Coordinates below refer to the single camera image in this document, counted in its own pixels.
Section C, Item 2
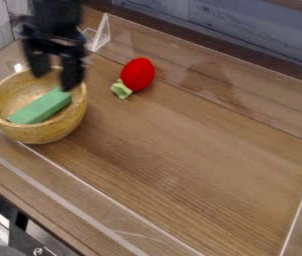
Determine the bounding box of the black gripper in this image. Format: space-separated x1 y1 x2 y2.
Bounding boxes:
21 0 85 91

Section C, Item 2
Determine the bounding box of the green rectangular block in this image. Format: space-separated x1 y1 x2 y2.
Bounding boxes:
6 87 72 124

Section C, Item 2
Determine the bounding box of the brown wooden bowl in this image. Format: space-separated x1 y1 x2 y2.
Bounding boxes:
0 67 86 144

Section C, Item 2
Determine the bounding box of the red plush strawberry toy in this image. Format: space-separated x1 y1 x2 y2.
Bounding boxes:
110 58 154 100

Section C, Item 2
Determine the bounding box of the blue grey sofa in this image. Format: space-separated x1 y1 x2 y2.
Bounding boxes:
110 0 302 64

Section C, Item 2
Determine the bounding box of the clear acrylic corner bracket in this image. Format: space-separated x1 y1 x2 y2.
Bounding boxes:
82 13 110 52

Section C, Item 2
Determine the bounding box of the black table leg frame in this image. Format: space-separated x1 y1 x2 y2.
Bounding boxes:
0 213 70 256

